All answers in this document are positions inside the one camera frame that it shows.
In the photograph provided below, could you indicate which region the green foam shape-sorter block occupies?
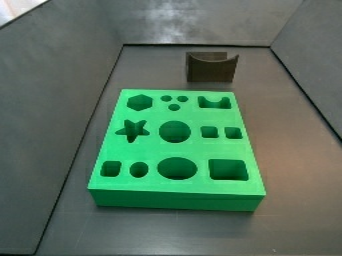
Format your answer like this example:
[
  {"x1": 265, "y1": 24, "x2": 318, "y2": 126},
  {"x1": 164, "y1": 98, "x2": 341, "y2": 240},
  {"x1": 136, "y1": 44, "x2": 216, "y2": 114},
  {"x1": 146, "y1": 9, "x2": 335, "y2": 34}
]
[{"x1": 88, "y1": 89, "x2": 266, "y2": 211}]

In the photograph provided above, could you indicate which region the black curved cradle stand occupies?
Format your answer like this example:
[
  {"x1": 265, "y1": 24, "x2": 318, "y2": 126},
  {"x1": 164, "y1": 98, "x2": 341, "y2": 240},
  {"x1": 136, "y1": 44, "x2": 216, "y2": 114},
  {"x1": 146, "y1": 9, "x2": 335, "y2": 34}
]
[{"x1": 186, "y1": 52, "x2": 239, "y2": 83}]

